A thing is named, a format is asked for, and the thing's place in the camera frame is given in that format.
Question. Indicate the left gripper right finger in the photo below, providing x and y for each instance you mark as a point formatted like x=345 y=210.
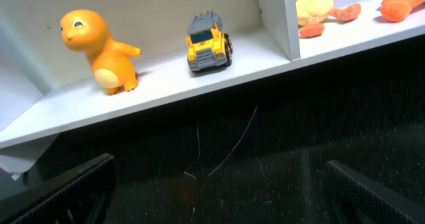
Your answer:
x=368 y=197

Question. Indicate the white plush duck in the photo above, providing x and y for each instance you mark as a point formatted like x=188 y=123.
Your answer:
x=396 y=8

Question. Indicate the yellow plush duck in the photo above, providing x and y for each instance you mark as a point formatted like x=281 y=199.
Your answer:
x=313 y=3

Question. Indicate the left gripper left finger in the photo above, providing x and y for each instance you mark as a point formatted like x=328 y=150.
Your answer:
x=63 y=194

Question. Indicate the grey and yellow toy truck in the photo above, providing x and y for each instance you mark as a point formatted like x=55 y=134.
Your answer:
x=207 y=46

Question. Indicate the orange rubber dinosaur toy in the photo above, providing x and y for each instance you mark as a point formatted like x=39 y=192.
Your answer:
x=106 y=58

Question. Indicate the white shelf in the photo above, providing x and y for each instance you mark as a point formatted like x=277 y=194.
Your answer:
x=159 y=84

